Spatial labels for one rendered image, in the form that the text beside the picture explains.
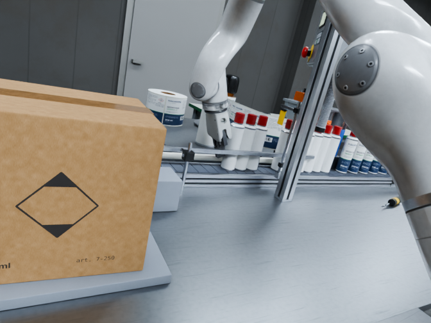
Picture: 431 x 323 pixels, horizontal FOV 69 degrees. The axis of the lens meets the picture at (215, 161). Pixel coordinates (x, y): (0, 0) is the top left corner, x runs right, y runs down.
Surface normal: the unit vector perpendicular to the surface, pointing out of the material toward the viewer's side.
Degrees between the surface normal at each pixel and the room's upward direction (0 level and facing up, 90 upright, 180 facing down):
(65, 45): 90
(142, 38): 90
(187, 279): 0
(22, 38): 90
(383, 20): 108
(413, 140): 103
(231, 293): 0
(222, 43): 59
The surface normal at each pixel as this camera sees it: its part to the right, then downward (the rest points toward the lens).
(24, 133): 0.40, 0.36
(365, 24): -0.38, 0.64
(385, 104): -0.54, 0.50
